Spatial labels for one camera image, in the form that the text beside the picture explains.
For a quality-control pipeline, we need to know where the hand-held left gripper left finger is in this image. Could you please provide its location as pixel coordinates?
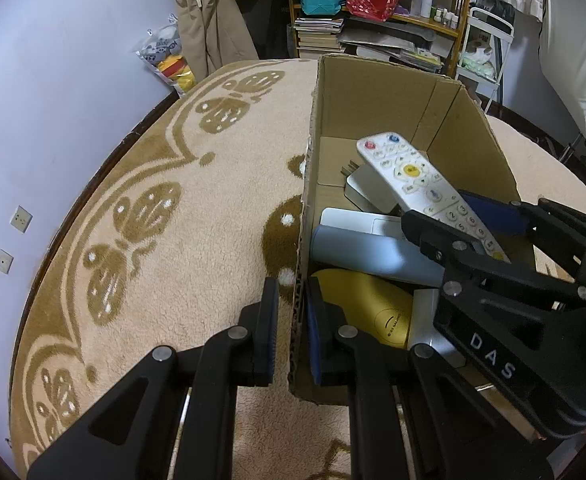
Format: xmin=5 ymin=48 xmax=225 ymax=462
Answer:
xmin=26 ymin=276 xmax=280 ymax=480

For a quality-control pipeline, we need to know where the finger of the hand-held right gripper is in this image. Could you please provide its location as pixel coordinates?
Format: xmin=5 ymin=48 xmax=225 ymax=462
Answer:
xmin=459 ymin=190 xmax=586 ymax=281
xmin=401 ymin=208 xmax=586 ymax=312

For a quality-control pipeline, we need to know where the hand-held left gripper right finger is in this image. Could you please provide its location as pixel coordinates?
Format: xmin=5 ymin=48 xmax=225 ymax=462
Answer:
xmin=305 ymin=276 xmax=556 ymax=480

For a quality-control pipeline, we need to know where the yellow round pad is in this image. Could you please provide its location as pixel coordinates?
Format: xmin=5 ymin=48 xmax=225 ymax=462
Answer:
xmin=309 ymin=268 xmax=415 ymax=348

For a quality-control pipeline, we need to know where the white remote control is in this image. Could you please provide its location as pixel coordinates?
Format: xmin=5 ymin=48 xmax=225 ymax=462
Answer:
xmin=356 ymin=131 xmax=511 ymax=265

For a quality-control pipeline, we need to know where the light blue device with lanyard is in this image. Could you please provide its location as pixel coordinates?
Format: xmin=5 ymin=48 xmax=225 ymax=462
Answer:
xmin=310 ymin=224 xmax=446 ymax=286

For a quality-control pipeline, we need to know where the white square charger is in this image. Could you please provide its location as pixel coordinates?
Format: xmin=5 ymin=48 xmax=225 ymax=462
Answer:
xmin=343 ymin=160 xmax=400 ymax=216

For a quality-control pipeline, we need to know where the cardboard box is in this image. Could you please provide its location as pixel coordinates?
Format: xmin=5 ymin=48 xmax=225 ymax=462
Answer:
xmin=287 ymin=53 xmax=524 ymax=406

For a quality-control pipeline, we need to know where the green tissue pack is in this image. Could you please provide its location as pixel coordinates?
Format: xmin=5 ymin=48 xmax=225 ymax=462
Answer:
xmin=460 ymin=55 xmax=496 ymax=81

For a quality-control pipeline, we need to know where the white brown plush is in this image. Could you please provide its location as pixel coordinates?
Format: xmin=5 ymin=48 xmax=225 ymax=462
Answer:
xmin=467 ymin=34 xmax=496 ymax=56

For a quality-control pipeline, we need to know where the wooden shelf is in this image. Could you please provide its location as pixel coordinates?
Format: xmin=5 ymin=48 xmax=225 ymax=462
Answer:
xmin=283 ymin=0 xmax=476 ymax=78

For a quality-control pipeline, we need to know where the white metal cart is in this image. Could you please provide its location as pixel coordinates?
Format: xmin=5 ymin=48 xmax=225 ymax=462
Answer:
xmin=455 ymin=5 xmax=517 ymax=99

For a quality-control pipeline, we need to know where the pile of magazines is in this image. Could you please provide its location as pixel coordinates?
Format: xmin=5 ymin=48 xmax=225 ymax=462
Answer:
xmin=338 ymin=17 xmax=446 ymax=73

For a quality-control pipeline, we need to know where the black and white picture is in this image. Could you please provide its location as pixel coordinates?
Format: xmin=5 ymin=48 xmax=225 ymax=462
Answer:
xmin=475 ymin=0 xmax=516 ymax=18

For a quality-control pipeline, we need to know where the stack of books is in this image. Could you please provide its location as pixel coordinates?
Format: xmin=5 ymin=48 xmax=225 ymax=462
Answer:
xmin=293 ymin=16 xmax=346 ymax=58

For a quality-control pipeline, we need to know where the black garment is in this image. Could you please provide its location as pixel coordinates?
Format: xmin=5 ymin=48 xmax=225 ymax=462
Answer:
xmin=233 ymin=0 xmax=294 ymax=58

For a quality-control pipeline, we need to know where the plastic bag of plush toys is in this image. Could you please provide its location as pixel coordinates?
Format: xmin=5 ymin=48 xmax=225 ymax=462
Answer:
xmin=133 ymin=25 xmax=199 ymax=96

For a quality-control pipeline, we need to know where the beige hanging coat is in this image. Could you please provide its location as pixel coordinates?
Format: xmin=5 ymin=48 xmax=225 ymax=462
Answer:
xmin=173 ymin=0 xmax=260 ymax=78

